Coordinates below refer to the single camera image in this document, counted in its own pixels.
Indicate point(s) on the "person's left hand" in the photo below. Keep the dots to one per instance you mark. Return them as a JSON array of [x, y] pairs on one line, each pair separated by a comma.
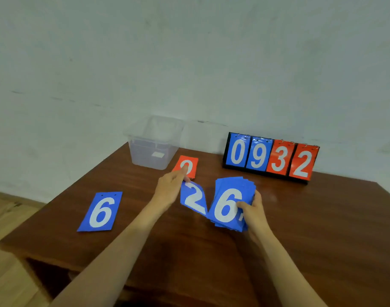
[[166, 190]]

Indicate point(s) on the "person's right hand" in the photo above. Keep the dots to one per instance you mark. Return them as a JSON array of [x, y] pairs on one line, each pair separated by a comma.
[[254, 217]]

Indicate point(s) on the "person's left thumb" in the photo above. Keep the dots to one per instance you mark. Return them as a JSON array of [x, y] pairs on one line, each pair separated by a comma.
[[186, 179]]

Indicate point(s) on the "person's right thumb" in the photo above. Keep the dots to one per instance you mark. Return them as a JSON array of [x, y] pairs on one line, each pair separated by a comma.
[[244, 205]]

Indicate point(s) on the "stack of blue digit cards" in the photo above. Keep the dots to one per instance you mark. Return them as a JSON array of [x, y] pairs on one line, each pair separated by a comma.
[[227, 201]]

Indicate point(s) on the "blue digit card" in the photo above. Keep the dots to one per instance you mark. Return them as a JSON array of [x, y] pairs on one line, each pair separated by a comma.
[[100, 211], [195, 198]]

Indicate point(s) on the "person's left forearm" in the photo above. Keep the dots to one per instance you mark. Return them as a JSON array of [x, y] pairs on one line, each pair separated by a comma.
[[118, 252]]

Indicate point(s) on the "person's right forearm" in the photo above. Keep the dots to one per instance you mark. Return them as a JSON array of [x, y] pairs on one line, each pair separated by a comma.
[[284, 271]]

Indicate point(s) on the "red digit card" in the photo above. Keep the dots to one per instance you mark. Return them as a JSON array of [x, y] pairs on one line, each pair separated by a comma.
[[191, 164]]

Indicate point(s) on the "white paper label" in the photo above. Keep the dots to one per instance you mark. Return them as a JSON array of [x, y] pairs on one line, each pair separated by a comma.
[[158, 154]]

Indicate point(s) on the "black flip scoreboard stand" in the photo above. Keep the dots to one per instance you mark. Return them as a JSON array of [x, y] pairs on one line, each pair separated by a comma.
[[227, 165]]

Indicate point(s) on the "clear plastic container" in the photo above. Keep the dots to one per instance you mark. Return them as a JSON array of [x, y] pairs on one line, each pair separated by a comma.
[[153, 140]]

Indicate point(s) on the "blue scoreboard flip panel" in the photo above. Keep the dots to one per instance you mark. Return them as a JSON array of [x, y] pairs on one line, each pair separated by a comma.
[[259, 154], [238, 150]]

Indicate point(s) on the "red scoreboard flip panel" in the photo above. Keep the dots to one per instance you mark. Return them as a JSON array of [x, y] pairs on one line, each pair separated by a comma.
[[280, 158], [303, 163]]

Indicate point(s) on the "brown wooden table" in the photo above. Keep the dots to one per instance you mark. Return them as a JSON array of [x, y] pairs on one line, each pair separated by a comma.
[[326, 226]]

